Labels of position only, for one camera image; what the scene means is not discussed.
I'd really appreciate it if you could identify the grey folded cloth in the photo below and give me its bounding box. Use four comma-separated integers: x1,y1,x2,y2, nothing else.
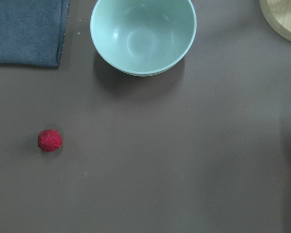
0,0,70,67

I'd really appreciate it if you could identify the red strawberry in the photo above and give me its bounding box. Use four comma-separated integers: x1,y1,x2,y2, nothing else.
37,129,63,152

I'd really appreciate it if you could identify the wooden cup tree stand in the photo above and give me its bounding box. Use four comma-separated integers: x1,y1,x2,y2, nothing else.
259,0,291,41

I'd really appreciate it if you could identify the mint green bowl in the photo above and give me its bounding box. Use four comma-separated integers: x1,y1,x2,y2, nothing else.
90,0,197,77

